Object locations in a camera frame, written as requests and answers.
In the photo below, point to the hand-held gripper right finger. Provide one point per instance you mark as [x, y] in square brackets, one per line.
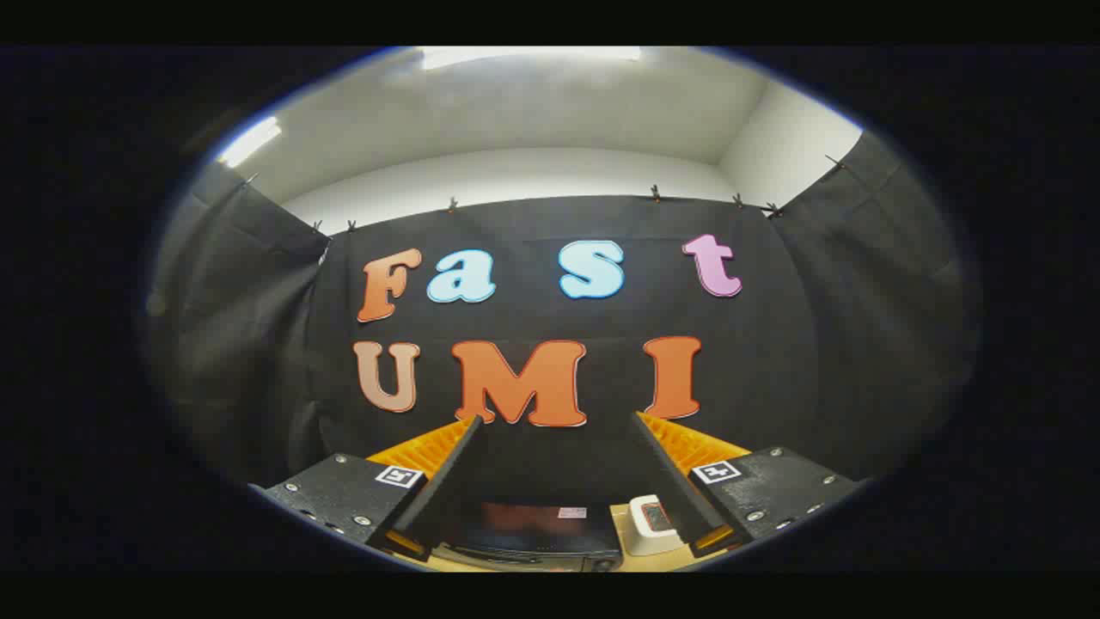
[666, 481]

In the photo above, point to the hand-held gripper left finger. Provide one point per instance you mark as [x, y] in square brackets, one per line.
[447, 481]

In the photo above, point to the black toaster oven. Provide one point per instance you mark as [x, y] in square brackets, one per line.
[524, 537]

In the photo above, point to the white pop-up toaster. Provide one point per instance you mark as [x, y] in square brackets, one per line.
[646, 535]

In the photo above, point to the black backdrop cloth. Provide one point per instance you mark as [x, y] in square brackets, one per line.
[773, 344]

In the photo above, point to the narrow ceiling light strip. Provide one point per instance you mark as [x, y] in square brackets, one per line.
[249, 142]

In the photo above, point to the wide ceiling light panel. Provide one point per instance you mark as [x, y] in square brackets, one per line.
[528, 57]

